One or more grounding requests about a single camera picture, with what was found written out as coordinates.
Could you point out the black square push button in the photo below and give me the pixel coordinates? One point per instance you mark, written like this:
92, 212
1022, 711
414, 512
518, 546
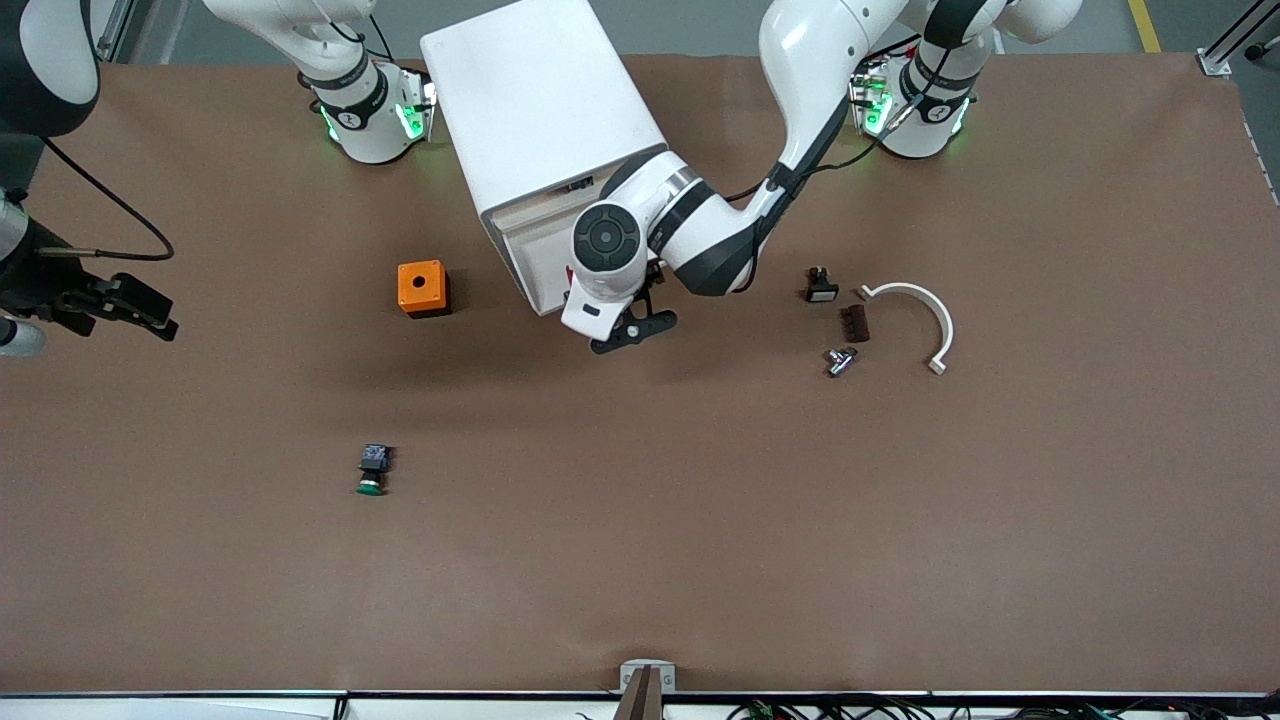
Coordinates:
822, 290

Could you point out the silver metal fitting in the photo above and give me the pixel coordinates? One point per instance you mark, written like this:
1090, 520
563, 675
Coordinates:
840, 362

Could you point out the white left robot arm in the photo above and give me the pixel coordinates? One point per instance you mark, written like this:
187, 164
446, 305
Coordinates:
700, 240

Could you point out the green push button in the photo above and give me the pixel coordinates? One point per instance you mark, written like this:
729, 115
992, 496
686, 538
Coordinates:
374, 460

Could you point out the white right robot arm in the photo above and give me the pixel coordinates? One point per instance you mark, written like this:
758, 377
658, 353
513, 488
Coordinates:
360, 110

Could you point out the orange button box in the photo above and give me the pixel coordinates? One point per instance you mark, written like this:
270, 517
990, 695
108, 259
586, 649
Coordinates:
408, 296

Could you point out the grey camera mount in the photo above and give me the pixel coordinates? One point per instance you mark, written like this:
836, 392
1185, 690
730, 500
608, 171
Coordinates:
630, 680

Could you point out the brown terminal block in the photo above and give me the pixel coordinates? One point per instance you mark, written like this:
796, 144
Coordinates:
854, 324

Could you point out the white curved plastic bracket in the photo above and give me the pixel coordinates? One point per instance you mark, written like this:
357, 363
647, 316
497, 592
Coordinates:
905, 288

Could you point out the brown table mat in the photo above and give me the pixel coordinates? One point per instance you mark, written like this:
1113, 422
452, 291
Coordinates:
640, 550

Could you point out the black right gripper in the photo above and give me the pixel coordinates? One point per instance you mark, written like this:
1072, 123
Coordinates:
38, 281

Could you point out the aluminium frame profile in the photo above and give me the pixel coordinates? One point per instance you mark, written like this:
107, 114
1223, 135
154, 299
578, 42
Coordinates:
125, 25
1225, 55

